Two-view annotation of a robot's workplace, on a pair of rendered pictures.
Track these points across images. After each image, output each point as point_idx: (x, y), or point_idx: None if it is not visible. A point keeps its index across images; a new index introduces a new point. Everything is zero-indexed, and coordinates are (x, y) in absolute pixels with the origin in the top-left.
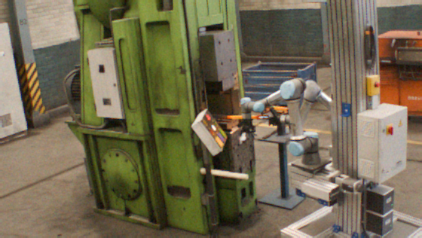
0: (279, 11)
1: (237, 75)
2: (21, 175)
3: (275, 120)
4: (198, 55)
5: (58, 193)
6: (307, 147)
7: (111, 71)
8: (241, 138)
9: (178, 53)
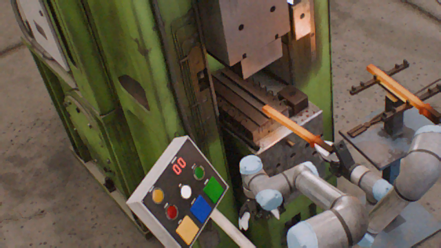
0: None
1: (312, 4)
2: (5, 17)
3: (342, 169)
4: (187, 5)
5: (39, 85)
6: None
7: None
8: (241, 222)
9: (129, 14)
